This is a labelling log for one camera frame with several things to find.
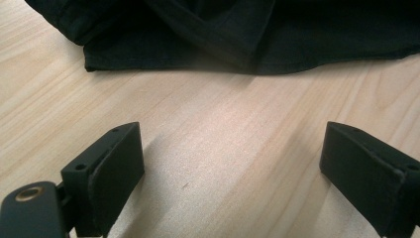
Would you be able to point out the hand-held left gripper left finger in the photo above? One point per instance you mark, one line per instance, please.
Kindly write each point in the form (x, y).
(112, 172)

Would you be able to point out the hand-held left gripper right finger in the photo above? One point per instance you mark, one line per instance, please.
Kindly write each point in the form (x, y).
(366, 178)

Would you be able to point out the black short-sleeved shirt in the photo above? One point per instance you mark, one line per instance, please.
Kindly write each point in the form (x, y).
(237, 33)

